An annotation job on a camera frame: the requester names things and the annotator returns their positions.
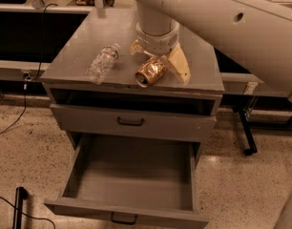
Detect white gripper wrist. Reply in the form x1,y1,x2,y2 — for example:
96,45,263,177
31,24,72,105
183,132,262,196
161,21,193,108
130,22,191,84

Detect orange soda can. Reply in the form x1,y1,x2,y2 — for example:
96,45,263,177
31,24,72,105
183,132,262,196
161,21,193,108
135,56,167,88

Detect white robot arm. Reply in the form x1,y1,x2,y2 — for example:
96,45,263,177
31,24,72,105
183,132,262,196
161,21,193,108
136,0,292,229

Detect grey drawer cabinet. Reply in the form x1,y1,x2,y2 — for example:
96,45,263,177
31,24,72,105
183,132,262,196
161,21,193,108
42,9,224,145

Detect open grey bottom drawer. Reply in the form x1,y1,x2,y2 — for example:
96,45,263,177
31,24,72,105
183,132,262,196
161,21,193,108
45,135,209,229

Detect clear plastic water bottle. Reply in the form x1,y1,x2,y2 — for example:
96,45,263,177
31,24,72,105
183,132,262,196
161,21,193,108
86,43,120,85

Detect black table leg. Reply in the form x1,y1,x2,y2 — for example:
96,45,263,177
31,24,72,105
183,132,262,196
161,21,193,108
239,109,258,156

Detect black stand bottom left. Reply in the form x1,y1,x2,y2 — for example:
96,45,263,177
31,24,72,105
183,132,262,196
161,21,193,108
12,186,28,229

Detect black drawer handle upper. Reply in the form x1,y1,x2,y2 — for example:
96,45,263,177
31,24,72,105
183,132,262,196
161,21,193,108
117,116,144,127

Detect black drawer handle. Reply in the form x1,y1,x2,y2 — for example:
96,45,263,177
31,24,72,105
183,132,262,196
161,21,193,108
117,116,144,127
110,212,138,225

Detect black cable on left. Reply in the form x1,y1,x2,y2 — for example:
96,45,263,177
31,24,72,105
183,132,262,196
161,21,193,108
0,3,59,137

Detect black drawer handle lower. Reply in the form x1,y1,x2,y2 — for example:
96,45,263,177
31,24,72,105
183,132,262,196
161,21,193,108
110,212,138,225

